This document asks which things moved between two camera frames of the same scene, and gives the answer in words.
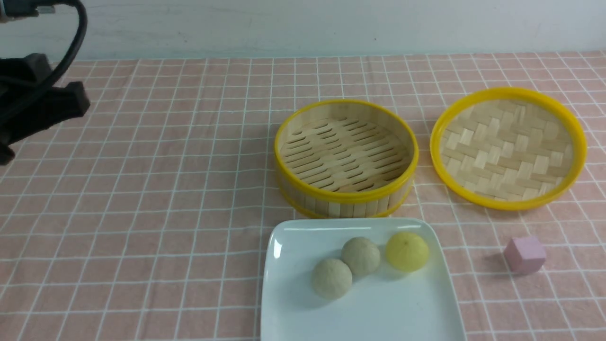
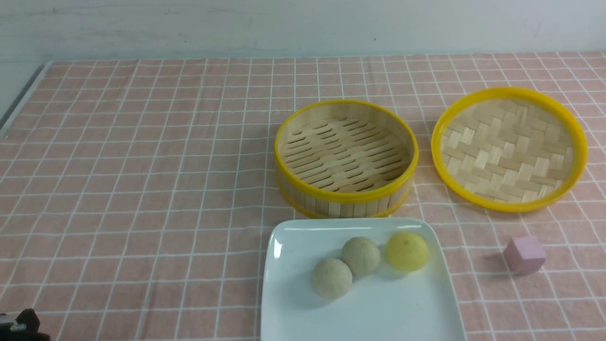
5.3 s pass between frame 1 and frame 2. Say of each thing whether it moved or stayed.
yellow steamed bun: stayed
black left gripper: moved
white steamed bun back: stayed
